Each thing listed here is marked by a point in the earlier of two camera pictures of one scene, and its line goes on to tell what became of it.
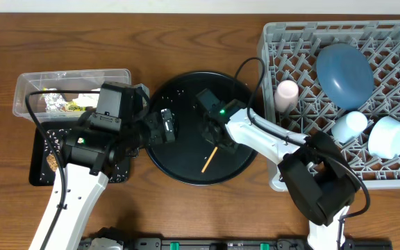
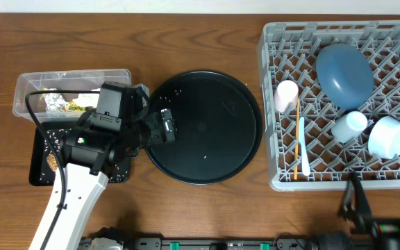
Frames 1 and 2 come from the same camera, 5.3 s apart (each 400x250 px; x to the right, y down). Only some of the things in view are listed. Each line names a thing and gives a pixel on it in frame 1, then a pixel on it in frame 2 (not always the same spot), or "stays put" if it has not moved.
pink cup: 286,92 stays put
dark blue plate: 344,76 stays put
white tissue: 87,99 stays put
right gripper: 208,135 to 380,227
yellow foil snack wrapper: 57,103 stays put
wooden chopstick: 207,164 to 296,142
